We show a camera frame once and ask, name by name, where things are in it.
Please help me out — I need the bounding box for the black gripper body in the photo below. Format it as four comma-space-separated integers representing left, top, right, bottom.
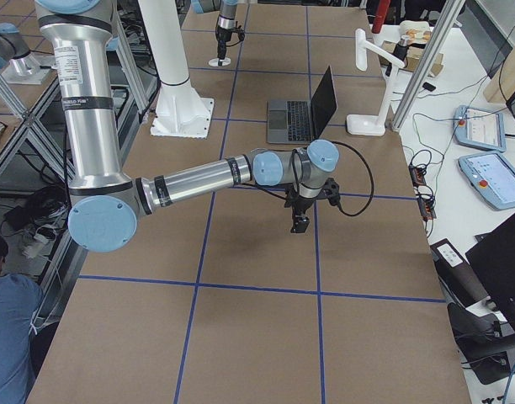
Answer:
284, 178, 340, 217
215, 25, 245, 47

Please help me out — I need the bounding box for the white computer mouse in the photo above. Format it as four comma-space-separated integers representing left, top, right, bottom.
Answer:
209, 57, 231, 67

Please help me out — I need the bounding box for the grey laptop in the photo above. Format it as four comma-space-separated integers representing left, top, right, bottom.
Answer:
267, 66, 337, 145

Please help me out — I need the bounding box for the black mouse pad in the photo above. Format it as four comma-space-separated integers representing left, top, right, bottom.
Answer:
247, 145, 307, 156

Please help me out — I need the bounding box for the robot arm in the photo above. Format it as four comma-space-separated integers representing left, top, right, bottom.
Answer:
35, 1, 339, 253
191, 0, 246, 67

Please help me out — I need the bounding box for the white desk lamp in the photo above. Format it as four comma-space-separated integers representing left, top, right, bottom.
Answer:
345, 28, 405, 136

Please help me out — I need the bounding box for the black water bottle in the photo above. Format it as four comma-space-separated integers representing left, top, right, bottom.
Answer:
393, 35, 410, 68

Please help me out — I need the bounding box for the far blue teach pendant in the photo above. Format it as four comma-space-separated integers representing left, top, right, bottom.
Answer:
453, 105, 507, 152

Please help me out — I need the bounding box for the blue teach pendant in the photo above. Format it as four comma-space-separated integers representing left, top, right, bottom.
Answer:
453, 105, 507, 152
458, 151, 515, 210

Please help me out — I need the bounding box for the near blue teach pendant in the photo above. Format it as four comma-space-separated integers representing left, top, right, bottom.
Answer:
458, 151, 515, 210

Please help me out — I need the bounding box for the brown cardboard box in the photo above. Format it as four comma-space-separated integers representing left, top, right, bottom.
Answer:
381, 40, 443, 77

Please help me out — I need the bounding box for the crouching person blue shirt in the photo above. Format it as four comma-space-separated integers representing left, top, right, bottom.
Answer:
0, 235, 43, 403

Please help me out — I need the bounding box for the white camera mast pedestal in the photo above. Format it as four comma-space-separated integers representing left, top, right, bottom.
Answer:
139, 0, 215, 139

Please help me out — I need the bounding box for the aluminium frame post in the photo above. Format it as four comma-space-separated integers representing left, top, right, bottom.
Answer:
390, 0, 465, 132

